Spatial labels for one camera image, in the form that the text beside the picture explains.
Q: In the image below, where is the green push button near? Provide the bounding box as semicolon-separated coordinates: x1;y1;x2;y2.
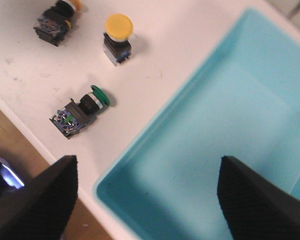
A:
49;85;110;139

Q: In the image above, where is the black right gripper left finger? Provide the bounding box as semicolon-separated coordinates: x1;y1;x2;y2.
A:
0;155;78;240

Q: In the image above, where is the light blue plastic box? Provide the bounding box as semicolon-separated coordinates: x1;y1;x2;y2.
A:
94;8;300;240

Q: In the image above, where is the yellow mushroom push button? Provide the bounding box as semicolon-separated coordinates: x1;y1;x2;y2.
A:
103;13;134;66

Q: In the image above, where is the yellow flat push button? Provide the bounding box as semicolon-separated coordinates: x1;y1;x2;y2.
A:
33;0;82;47

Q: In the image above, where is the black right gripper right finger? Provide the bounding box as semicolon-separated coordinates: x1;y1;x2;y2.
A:
217;156;300;240

